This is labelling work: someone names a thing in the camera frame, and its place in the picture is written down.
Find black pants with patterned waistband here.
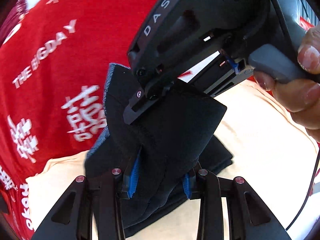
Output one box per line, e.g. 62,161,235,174
85,63,232,237

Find person's right hand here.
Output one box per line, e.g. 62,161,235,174
254,25,319,141

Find cream peach cloth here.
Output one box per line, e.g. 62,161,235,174
26,80,318,229

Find red blanket with white characters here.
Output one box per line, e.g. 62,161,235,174
0,0,320,240

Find black cable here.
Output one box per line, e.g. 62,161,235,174
285,148,320,231

